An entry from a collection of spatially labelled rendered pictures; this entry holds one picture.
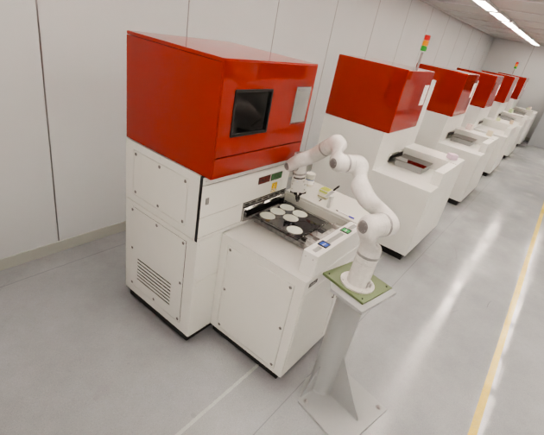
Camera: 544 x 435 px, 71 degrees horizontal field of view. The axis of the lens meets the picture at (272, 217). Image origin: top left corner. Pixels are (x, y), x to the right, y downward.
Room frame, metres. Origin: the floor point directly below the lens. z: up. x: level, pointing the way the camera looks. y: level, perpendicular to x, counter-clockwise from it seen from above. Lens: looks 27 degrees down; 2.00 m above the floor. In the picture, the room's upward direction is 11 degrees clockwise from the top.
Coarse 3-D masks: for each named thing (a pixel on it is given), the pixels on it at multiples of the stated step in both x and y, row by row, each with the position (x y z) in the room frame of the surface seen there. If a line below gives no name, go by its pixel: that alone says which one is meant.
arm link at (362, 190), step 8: (352, 160) 1.98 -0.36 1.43; (360, 160) 2.01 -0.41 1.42; (352, 168) 1.97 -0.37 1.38; (360, 168) 1.97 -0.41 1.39; (368, 168) 1.99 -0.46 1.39; (360, 176) 1.91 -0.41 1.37; (352, 184) 1.89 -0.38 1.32; (360, 184) 1.86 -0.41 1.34; (368, 184) 1.87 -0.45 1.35; (360, 192) 1.83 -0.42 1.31; (368, 192) 1.83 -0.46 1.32; (360, 200) 1.82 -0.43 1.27; (368, 200) 1.80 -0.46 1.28; (376, 200) 1.81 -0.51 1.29; (368, 208) 1.81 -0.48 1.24; (376, 208) 1.80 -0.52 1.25; (384, 208) 1.79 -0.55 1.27; (392, 216) 1.75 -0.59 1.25; (392, 224) 1.71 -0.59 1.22; (392, 232) 1.71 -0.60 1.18
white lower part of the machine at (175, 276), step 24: (144, 216) 2.09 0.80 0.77; (144, 240) 2.08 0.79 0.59; (168, 240) 1.95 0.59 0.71; (192, 240) 1.85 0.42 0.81; (216, 240) 1.95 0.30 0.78; (144, 264) 2.09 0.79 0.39; (168, 264) 1.95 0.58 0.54; (192, 264) 1.84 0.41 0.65; (216, 264) 1.98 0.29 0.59; (144, 288) 2.08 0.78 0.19; (168, 288) 1.94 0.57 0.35; (192, 288) 1.83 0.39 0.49; (168, 312) 1.93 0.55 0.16; (192, 312) 1.84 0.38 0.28; (192, 336) 1.90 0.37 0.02
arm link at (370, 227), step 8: (368, 216) 1.69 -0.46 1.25; (376, 216) 1.70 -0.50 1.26; (384, 216) 1.72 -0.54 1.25; (360, 224) 1.67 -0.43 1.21; (368, 224) 1.65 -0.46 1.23; (376, 224) 1.65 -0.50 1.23; (384, 224) 1.68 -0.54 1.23; (360, 232) 1.67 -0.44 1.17; (368, 232) 1.64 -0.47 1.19; (376, 232) 1.64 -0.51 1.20; (384, 232) 1.67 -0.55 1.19; (360, 240) 1.71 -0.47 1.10; (368, 240) 1.64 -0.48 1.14; (360, 248) 1.71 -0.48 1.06; (368, 248) 1.67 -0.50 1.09; (376, 248) 1.66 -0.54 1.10; (368, 256) 1.67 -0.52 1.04; (376, 256) 1.68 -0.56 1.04
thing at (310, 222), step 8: (280, 208) 2.32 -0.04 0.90; (296, 208) 2.37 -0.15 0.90; (280, 216) 2.20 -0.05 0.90; (296, 216) 2.25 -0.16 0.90; (312, 216) 2.29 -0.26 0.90; (280, 224) 2.09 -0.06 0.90; (288, 224) 2.11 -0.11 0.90; (296, 224) 2.13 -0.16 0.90; (304, 224) 2.15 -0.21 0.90; (312, 224) 2.17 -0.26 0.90; (320, 224) 2.20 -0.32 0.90; (288, 232) 2.01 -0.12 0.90; (304, 232) 2.05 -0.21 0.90
